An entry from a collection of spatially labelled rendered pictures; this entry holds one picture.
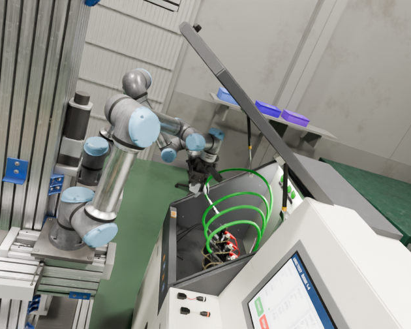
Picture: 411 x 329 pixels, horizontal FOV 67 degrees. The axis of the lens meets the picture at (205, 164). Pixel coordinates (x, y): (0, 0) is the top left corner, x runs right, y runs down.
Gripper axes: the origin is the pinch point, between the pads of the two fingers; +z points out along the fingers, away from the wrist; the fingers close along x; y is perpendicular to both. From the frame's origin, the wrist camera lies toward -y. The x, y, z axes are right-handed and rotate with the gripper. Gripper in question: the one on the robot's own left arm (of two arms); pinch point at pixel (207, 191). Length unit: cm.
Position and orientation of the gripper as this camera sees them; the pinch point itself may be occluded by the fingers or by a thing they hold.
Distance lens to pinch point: 168.8
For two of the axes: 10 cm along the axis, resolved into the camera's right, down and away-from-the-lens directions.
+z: 2.5, 9.6, -1.1
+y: -8.9, 2.7, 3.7
